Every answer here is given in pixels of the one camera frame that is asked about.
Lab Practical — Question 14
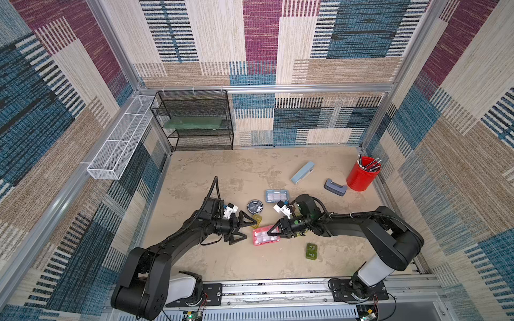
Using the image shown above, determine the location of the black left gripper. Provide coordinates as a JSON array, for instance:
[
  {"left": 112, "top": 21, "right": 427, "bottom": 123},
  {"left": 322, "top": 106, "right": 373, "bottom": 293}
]
[{"left": 211, "top": 212, "right": 257, "bottom": 246}]

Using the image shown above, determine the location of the light blue stapler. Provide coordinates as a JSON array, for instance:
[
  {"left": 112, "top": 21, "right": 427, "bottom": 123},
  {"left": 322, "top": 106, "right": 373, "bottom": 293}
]
[{"left": 291, "top": 161, "right": 315, "bottom": 184}]

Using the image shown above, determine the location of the white wire mesh basket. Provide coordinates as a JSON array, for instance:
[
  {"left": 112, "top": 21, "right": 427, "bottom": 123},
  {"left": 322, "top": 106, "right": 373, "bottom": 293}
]
[{"left": 87, "top": 96, "right": 154, "bottom": 180}]

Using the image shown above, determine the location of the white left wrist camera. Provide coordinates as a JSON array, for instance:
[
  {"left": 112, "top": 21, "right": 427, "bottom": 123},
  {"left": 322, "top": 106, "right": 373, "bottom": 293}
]
[{"left": 223, "top": 203, "right": 238, "bottom": 219}]

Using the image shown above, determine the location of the pink pillbox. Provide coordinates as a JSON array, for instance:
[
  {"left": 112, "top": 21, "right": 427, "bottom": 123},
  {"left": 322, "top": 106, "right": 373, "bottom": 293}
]
[{"left": 252, "top": 226, "right": 281, "bottom": 246}]

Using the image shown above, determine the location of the round dark blue pillbox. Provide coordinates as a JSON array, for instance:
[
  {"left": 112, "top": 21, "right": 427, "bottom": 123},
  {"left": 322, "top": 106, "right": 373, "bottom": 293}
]
[{"left": 247, "top": 199, "right": 264, "bottom": 215}]

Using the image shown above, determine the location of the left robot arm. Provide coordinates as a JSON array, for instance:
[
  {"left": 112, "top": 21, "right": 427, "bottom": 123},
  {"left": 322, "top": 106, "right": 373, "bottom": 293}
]
[{"left": 111, "top": 177, "right": 256, "bottom": 320}]

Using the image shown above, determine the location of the red pen cup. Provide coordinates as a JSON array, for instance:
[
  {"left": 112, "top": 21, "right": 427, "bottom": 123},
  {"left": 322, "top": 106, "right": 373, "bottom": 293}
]
[{"left": 346, "top": 155, "right": 381, "bottom": 192}]

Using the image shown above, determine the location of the black wire mesh shelf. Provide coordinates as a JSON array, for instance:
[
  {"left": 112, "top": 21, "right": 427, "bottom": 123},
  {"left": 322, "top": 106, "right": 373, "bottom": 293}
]
[{"left": 151, "top": 90, "right": 234, "bottom": 152}]

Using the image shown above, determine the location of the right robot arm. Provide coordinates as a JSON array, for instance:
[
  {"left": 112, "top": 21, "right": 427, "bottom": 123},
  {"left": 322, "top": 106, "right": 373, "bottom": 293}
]
[{"left": 267, "top": 194, "right": 424, "bottom": 304}]

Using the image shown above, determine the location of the small green two-compartment pillbox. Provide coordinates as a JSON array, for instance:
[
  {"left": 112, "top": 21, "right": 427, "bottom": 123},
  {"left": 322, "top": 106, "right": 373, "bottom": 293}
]
[{"left": 305, "top": 243, "right": 318, "bottom": 260}]

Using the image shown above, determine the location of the blue six-compartment pillbox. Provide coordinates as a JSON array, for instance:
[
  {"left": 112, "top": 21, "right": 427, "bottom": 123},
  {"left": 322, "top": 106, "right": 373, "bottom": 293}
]
[{"left": 264, "top": 189, "right": 289, "bottom": 203}]

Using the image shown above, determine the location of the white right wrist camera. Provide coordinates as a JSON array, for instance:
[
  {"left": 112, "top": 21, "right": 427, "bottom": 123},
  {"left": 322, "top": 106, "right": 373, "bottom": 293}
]
[{"left": 273, "top": 201, "right": 294, "bottom": 219}]

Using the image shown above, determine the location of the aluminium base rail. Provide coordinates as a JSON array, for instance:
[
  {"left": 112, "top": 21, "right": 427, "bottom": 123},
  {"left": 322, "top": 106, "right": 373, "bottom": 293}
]
[{"left": 157, "top": 274, "right": 458, "bottom": 320}]

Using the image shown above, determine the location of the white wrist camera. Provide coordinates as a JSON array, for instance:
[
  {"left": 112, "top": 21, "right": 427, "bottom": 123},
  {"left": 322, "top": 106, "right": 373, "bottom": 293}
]
[
  {"left": 273, "top": 201, "right": 294, "bottom": 219},
  {"left": 223, "top": 203, "right": 238, "bottom": 219}
]

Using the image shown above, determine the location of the yellow two-compartment pillbox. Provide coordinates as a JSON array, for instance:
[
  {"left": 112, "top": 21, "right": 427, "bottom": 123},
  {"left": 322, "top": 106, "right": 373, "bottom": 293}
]
[{"left": 252, "top": 214, "right": 262, "bottom": 229}]

